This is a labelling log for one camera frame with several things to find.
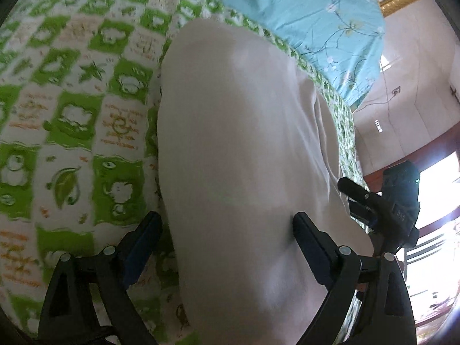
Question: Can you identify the green patterned bed sheet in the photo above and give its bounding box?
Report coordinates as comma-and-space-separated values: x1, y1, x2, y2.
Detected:
0, 0, 367, 345

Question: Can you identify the white zip hoodie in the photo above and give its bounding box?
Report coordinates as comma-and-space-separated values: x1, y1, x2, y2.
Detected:
156, 18, 376, 345

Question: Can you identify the wooden window frame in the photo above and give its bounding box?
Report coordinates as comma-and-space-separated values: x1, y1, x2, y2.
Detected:
363, 122, 460, 331

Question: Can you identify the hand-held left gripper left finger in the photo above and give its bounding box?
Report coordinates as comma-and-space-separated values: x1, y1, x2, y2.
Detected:
38, 211, 162, 345

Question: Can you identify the blue floral pillow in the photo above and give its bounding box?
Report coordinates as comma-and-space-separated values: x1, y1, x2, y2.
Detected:
167, 0, 386, 110

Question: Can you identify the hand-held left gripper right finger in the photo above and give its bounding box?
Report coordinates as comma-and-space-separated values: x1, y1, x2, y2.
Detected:
293, 213, 419, 345

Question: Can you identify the thin wall cable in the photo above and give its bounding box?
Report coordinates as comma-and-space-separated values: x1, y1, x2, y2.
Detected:
379, 61, 396, 123

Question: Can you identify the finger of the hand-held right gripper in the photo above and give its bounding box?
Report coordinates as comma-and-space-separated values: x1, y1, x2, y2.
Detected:
350, 203, 379, 233
338, 178, 384, 210

